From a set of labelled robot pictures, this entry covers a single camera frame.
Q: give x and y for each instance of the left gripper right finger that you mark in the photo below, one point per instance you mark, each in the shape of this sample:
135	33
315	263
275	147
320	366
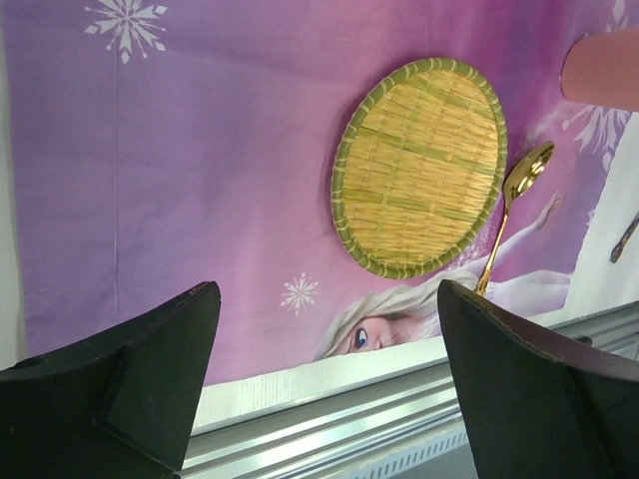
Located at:
535	403

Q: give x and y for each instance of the aluminium mounting rail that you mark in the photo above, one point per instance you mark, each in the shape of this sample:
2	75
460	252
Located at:
323	417

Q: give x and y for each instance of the purple Frozen placemat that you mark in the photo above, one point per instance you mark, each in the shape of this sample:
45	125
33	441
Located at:
157	144

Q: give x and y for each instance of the perforated grey cable duct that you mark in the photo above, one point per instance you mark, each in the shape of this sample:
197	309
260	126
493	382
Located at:
441	455

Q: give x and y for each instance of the pink plastic cup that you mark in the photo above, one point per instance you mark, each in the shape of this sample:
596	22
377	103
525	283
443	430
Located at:
602	70

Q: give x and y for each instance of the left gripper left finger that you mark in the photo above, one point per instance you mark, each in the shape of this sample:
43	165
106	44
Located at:
118	404

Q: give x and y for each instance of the yellow round woven coaster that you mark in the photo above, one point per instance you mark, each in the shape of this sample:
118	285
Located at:
418	168

